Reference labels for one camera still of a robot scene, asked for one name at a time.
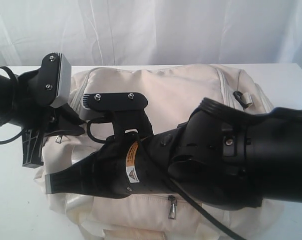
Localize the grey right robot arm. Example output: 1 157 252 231
45 98 302 210

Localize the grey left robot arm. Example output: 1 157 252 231
0 66 85 168

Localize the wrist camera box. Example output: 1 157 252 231
31 52 72 109
79 92 148 121

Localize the cream fabric duffel bag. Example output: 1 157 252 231
35 64 283 240

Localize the white backdrop curtain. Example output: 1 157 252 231
0 0 302 67

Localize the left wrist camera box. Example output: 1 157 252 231
31 52 72 109

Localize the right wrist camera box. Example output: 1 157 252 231
79 92 148 121

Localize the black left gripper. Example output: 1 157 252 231
8 70 83 167

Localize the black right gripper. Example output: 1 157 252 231
100 126 262 210

